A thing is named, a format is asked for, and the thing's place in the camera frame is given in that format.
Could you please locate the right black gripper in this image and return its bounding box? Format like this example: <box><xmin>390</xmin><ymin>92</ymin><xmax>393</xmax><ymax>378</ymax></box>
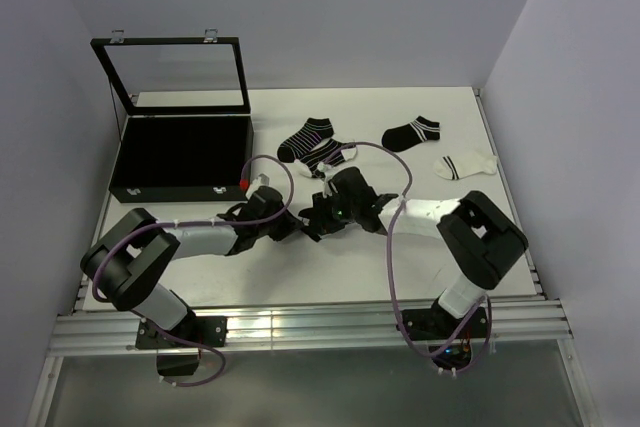
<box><xmin>307</xmin><ymin>188</ymin><xmax>359</xmax><ymax>235</ymax></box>

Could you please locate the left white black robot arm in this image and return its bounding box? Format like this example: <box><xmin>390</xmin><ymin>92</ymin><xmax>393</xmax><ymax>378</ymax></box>
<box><xmin>80</xmin><ymin>186</ymin><xmax>303</xmax><ymax>346</ymax></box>

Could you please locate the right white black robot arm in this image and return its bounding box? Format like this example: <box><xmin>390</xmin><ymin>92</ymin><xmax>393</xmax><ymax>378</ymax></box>
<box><xmin>299</xmin><ymin>167</ymin><xmax>529</xmax><ymax>337</ymax></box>

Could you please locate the black white-striped sock white toe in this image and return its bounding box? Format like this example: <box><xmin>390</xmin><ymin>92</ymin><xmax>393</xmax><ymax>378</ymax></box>
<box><xmin>294</xmin><ymin>139</ymin><xmax>358</xmax><ymax>179</ymax></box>

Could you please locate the black sock with purple stripes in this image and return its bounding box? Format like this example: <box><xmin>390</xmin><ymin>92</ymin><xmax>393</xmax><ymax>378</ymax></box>
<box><xmin>276</xmin><ymin>118</ymin><xmax>334</xmax><ymax>163</ymax></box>

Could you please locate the black display case base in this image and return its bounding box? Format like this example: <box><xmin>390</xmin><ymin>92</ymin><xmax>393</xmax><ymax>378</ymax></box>
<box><xmin>109</xmin><ymin>115</ymin><xmax>254</xmax><ymax>203</ymax></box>

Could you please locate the black glass-panel case lid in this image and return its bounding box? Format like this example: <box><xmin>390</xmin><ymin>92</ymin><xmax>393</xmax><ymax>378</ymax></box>
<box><xmin>90</xmin><ymin>29</ymin><xmax>251</xmax><ymax>117</ymax></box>

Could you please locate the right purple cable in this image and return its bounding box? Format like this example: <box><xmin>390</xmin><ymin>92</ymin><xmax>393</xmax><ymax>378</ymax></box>
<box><xmin>299</xmin><ymin>140</ymin><xmax>494</xmax><ymax>376</ymax></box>

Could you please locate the purple cable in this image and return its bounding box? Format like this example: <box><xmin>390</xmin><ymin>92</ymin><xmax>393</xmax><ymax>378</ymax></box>
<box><xmin>299</xmin><ymin>140</ymin><xmax>494</xmax><ymax>376</ymax></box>
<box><xmin>89</xmin><ymin>154</ymin><xmax>295</xmax><ymax>388</ymax></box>

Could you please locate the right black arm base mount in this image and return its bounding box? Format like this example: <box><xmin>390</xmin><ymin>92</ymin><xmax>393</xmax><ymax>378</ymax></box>
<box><xmin>400</xmin><ymin>303</ymin><xmax>493</xmax><ymax>378</ymax></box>

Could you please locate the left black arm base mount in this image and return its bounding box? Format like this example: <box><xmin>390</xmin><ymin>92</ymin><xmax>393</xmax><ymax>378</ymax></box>
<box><xmin>134</xmin><ymin>313</ymin><xmax>228</xmax><ymax>386</ymax></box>

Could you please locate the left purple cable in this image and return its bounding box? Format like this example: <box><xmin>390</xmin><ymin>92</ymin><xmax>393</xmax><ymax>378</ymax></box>
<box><xmin>89</xmin><ymin>154</ymin><xmax>295</xmax><ymax>388</ymax></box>

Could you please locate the aluminium front frame rail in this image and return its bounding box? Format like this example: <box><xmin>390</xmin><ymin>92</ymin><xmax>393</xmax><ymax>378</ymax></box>
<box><xmin>26</xmin><ymin>297</ymin><xmax>591</xmax><ymax>426</ymax></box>

